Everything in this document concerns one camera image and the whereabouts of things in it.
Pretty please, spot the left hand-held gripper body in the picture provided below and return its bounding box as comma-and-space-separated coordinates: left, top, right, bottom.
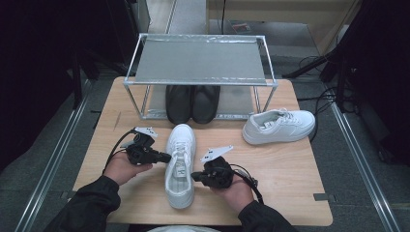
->
125, 126, 159, 166

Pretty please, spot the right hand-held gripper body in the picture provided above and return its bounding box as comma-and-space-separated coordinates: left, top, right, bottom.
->
199, 144, 235, 189

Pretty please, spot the white sneaker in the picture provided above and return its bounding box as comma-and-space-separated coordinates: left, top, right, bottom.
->
164, 124, 197, 210
242, 107, 316, 145

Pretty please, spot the black slipper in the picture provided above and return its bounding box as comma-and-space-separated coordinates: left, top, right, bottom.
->
164, 85, 194, 126
191, 85, 221, 125

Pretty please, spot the metal shoe rack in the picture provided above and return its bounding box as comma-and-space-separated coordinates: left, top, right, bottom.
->
121, 33, 278, 123

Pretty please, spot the person's left hand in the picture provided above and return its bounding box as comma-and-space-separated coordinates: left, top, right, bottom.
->
102, 152, 153, 187

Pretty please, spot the person's right hand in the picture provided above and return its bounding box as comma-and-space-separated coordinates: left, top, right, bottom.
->
211, 175, 255, 215

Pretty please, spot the person's light clothing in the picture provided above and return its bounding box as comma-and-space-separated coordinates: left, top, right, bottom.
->
148, 225, 220, 232

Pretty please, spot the grey tape piece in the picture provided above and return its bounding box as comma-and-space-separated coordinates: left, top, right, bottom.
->
313, 192, 337, 202
61, 190, 85, 200

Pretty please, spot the black stand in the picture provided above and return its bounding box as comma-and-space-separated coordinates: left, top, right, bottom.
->
283, 44, 352, 114
71, 47, 130, 110

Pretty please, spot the dark curtain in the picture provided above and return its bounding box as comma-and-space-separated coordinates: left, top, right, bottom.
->
325, 0, 410, 165
0, 0, 149, 172

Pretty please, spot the red label booklet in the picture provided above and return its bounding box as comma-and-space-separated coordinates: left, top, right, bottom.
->
231, 22, 252, 36

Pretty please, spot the wooden cabinet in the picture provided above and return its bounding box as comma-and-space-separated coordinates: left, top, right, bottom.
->
206, 0, 362, 56

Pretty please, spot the left hand-held gripper cable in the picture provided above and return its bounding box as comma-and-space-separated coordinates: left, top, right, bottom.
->
102, 129, 136, 172

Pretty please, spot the hand-held gripper cable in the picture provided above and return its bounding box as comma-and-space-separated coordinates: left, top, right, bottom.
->
230, 163, 265, 205
102, 129, 136, 172

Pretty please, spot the right hand-held gripper cable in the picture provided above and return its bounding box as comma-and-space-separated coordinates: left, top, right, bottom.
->
230, 163, 265, 205

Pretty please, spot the black floor cable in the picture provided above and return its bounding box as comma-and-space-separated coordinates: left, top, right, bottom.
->
296, 54, 339, 143

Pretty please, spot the metal floor rail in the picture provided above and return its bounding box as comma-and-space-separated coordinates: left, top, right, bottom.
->
14, 80, 95, 232
330, 102, 402, 232
163, 0, 178, 35

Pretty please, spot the thin black hanging cable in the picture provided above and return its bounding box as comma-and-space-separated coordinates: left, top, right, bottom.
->
220, 0, 226, 36

